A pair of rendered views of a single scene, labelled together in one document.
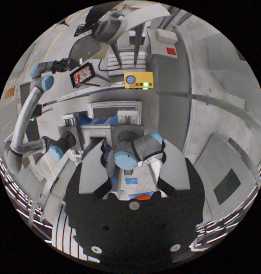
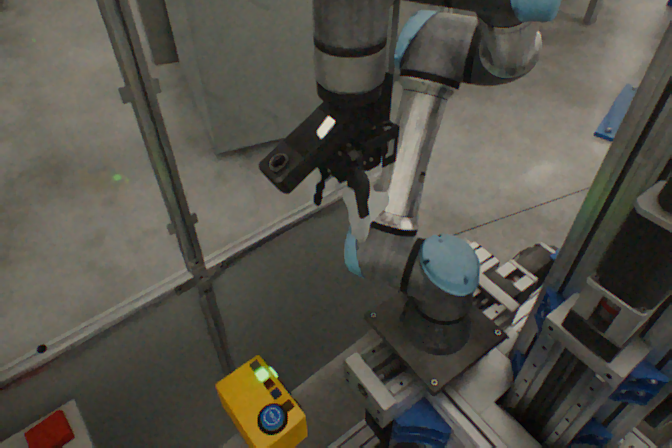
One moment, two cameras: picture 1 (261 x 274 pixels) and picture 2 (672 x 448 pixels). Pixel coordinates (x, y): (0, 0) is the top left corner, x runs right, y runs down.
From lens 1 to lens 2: 52 cm
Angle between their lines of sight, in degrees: 37
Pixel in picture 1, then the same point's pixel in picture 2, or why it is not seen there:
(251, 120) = (140, 84)
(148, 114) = (349, 400)
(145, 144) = (379, 257)
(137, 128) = (384, 323)
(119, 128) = (420, 363)
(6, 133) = not seen: outside the picture
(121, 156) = (441, 272)
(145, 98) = not seen: outside the picture
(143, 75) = (241, 396)
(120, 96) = not seen: outside the picture
